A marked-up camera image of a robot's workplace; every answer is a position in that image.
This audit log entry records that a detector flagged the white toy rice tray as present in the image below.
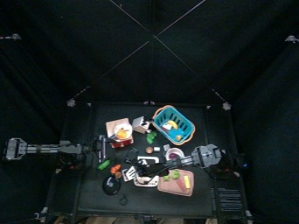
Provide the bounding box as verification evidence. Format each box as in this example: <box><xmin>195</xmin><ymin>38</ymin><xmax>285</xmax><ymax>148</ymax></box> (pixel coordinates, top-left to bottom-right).
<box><xmin>134</xmin><ymin>155</ymin><xmax>162</xmax><ymax>188</ymax></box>

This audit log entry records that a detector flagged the green toy cucumber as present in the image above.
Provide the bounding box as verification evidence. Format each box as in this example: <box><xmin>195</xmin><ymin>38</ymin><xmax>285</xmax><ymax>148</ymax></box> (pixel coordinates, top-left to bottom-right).
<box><xmin>97</xmin><ymin>159</ymin><xmax>113</xmax><ymax>171</ymax></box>

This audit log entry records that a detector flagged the red toy food piece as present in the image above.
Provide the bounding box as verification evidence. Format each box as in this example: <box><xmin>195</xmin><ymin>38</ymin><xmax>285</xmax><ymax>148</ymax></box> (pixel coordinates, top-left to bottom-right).
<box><xmin>110</xmin><ymin>138</ymin><xmax>135</xmax><ymax>150</ymax></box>

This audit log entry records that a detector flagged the orange toy carrot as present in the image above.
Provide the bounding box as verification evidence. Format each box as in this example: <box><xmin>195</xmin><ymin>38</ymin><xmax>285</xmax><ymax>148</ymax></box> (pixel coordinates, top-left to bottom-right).
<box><xmin>110</xmin><ymin>164</ymin><xmax>123</xmax><ymax>175</ymax></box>

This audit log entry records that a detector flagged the white plate with fried egg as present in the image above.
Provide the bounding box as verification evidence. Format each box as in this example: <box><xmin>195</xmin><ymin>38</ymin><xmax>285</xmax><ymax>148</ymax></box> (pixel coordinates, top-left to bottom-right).
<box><xmin>114</xmin><ymin>122</ymin><xmax>135</xmax><ymax>141</ymax></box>

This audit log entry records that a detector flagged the white striped card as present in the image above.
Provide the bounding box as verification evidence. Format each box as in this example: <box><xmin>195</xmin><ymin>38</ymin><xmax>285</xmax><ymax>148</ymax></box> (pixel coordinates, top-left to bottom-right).
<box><xmin>121</xmin><ymin>165</ymin><xmax>138</xmax><ymax>183</ymax></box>

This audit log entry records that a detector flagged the white bowl with purple inside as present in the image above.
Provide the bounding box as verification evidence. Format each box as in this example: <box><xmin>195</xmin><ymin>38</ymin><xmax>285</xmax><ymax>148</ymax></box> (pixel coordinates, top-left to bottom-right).
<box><xmin>165</xmin><ymin>147</ymin><xmax>186</xmax><ymax>162</ymax></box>

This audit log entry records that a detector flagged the red toy meat slice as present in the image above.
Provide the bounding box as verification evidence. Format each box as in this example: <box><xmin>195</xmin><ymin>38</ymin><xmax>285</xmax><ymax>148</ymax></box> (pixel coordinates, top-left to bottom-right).
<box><xmin>174</xmin><ymin>178</ymin><xmax>189</xmax><ymax>193</ymax></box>

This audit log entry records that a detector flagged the pink cutting board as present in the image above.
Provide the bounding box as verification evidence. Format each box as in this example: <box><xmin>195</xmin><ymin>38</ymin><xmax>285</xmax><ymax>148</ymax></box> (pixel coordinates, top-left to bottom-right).
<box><xmin>157</xmin><ymin>168</ymin><xmax>195</xmax><ymax>197</ymax></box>

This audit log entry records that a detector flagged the black toy frying pan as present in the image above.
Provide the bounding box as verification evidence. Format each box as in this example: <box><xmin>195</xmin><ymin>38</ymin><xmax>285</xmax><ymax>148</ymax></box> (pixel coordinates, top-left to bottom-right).
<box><xmin>102</xmin><ymin>174</ymin><xmax>123</xmax><ymax>196</ymax></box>

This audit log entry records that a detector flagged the silver white toy box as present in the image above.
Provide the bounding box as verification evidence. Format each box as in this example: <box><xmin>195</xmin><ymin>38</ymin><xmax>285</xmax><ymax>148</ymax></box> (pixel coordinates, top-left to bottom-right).
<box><xmin>131</xmin><ymin>115</ymin><xmax>153</xmax><ymax>134</ymax></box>

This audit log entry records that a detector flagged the green toy leafy vegetable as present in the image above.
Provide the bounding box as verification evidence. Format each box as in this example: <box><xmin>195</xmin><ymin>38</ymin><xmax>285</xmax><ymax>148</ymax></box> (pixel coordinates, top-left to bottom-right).
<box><xmin>145</xmin><ymin>130</ymin><xmax>159</xmax><ymax>144</ymax></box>

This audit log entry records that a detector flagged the teal basket with orange rim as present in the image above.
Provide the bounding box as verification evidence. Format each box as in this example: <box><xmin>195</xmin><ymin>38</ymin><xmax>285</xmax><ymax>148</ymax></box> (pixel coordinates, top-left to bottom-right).
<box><xmin>153</xmin><ymin>105</ymin><xmax>198</xmax><ymax>146</ymax></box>

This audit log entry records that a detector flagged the yellow toy banana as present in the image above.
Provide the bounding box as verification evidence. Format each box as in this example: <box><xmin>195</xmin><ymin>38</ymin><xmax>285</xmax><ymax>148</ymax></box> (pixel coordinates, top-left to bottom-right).
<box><xmin>166</xmin><ymin>119</ymin><xmax>181</xmax><ymax>131</ymax></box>

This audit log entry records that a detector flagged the small black ring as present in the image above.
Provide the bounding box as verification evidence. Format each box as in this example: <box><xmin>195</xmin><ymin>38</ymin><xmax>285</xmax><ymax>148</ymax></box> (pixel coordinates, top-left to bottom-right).
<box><xmin>118</xmin><ymin>194</ymin><xmax>130</xmax><ymax>207</ymax></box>

